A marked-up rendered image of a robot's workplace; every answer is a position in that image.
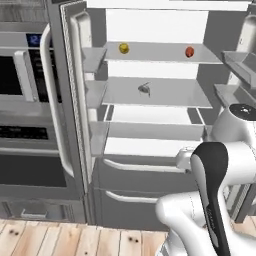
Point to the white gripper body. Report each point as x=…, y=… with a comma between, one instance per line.
x=183, y=160

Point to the grey fridge door with gasket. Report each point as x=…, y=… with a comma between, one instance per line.
x=68, y=100

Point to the silver microwave oven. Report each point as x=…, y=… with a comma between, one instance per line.
x=13, y=40

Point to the grey door bin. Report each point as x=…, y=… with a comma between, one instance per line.
x=95, y=93
x=230, y=93
x=98, y=136
x=241, y=65
x=93, y=57

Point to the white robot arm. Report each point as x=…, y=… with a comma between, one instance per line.
x=213, y=186

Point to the grey freezer drawer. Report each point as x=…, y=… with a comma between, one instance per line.
x=126, y=215
x=140, y=180

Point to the white fridge crisper drawer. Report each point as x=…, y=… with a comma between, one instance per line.
x=150, y=130

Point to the grey fish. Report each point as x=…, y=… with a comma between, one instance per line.
x=144, y=88

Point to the grey fridge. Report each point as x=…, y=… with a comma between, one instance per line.
x=156, y=23

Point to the grey wooden cupboard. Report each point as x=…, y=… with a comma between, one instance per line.
x=23, y=10

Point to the orange sweet potato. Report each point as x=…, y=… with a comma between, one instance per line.
x=189, y=52

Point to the glass fridge shelf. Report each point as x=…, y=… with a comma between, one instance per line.
x=156, y=53
x=173, y=93

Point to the yellow lemon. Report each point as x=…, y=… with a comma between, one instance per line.
x=124, y=48

